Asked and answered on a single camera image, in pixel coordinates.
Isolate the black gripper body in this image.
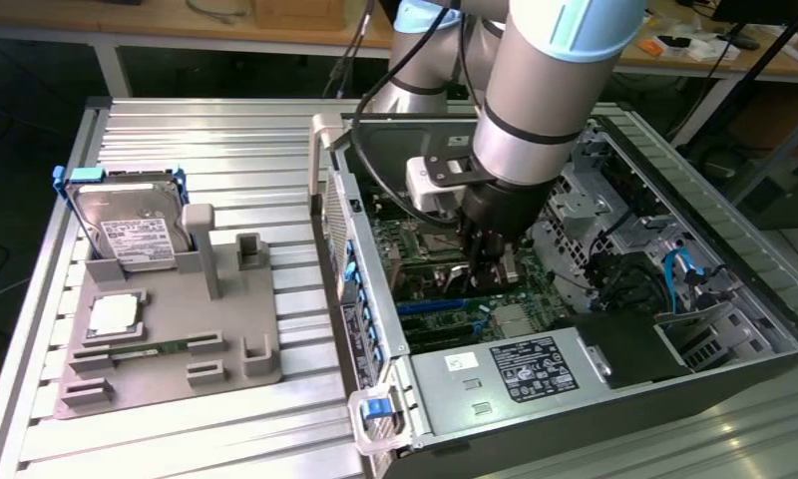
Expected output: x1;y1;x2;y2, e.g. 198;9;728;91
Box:
458;180;554;246

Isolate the CPU socket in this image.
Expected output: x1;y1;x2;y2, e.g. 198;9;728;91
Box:
421;230;457;253

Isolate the green motherboard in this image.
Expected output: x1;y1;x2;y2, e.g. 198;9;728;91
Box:
365;199;577;353

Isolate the silver chipset heatsink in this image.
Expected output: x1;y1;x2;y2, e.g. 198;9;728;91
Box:
493;305;532;336

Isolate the metal disk bay cage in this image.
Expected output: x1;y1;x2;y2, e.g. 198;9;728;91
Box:
542;162;641;261

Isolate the blue expansion slot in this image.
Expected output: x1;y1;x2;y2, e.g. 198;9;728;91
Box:
397;297;470;315

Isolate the grey power supply unit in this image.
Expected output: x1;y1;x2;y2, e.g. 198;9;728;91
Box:
408;328;614;436

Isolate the black open PC case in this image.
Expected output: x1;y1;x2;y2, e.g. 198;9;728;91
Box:
309;112;798;479

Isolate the orange and white small box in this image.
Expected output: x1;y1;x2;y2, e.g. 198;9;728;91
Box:
636;36;670;60

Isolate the grey parts rack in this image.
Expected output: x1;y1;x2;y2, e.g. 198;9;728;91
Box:
52;203;286;420

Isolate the black tripod pole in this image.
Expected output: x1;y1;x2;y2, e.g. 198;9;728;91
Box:
664;19;798;149

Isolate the wooden desk with clutter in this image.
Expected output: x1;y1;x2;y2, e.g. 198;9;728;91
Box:
610;0;798;147

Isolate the hard disk with blue caddy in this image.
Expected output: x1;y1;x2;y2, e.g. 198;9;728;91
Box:
50;165;196;274

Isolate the green RAM stick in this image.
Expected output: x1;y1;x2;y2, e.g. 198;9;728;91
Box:
72;338;194;358

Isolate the silver CPU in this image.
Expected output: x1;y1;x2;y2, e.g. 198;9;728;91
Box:
86;293;144;337

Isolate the black monitor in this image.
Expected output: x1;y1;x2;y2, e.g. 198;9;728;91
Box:
709;0;798;27

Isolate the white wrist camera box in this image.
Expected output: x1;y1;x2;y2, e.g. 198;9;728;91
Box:
402;153;501;222

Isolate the black camera cable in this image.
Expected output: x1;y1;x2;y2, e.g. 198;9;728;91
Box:
352;9;481;227

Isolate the blue disk wire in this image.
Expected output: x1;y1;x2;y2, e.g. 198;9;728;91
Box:
660;246;708;314

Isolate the metal vented bracket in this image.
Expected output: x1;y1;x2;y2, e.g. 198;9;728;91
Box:
654;300;758;374

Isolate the black hanging cable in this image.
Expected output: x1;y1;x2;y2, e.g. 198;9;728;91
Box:
332;0;382;99

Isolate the grey case handle with latch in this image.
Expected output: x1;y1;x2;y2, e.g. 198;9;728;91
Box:
348;385;410;454

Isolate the grey coiled cable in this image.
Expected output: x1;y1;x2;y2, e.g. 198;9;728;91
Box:
184;0;252;25

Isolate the wooden desk with white frame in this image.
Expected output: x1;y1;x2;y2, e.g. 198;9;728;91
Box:
0;0;400;99

